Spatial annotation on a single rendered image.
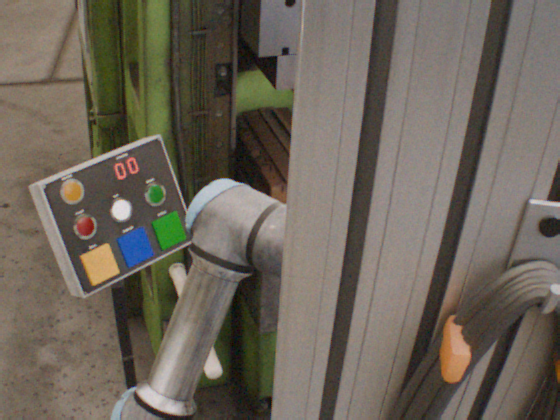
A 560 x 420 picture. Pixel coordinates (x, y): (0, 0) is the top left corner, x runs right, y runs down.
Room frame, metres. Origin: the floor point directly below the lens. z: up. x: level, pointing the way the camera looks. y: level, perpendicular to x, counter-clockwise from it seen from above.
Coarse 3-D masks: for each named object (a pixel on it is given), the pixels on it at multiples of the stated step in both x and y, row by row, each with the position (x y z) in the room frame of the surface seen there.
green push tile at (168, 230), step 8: (168, 216) 1.31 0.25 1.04; (176, 216) 1.32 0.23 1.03; (152, 224) 1.28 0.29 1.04; (160, 224) 1.28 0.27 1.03; (168, 224) 1.30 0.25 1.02; (176, 224) 1.31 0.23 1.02; (160, 232) 1.27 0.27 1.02; (168, 232) 1.28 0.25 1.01; (176, 232) 1.30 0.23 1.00; (160, 240) 1.26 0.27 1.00; (168, 240) 1.27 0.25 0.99; (176, 240) 1.28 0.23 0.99; (160, 248) 1.26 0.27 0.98
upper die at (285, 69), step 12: (240, 36) 1.85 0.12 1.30; (252, 60) 1.74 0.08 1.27; (264, 60) 1.64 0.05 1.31; (276, 60) 1.56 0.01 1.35; (288, 60) 1.56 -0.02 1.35; (264, 72) 1.64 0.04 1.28; (276, 72) 1.56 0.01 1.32; (288, 72) 1.56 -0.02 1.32; (276, 84) 1.55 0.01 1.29; (288, 84) 1.56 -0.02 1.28
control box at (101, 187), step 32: (96, 160) 1.29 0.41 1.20; (160, 160) 1.38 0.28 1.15; (32, 192) 1.21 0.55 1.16; (96, 192) 1.25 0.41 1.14; (128, 192) 1.29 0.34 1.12; (64, 224) 1.16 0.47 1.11; (96, 224) 1.20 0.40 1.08; (128, 224) 1.25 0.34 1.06; (64, 256) 1.13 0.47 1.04; (160, 256) 1.25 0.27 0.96; (96, 288) 1.11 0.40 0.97
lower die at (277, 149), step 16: (256, 112) 1.97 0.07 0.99; (288, 112) 1.97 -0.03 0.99; (240, 128) 1.87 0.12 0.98; (256, 128) 1.86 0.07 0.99; (272, 128) 1.85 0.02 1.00; (288, 128) 1.85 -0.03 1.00; (272, 144) 1.76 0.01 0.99; (272, 160) 1.68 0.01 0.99; (288, 160) 1.68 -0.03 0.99; (272, 176) 1.60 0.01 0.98; (272, 192) 1.56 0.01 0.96
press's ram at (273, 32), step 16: (240, 0) 1.69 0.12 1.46; (256, 0) 1.56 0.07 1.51; (272, 0) 1.55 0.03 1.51; (288, 0) 1.56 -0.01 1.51; (240, 16) 1.68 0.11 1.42; (256, 16) 1.56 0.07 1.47; (272, 16) 1.55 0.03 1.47; (288, 16) 1.56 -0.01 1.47; (240, 32) 1.68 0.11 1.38; (256, 32) 1.55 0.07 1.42; (272, 32) 1.55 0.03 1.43; (288, 32) 1.56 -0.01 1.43; (256, 48) 1.55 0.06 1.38; (272, 48) 1.55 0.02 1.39; (288, 48) 1.57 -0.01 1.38
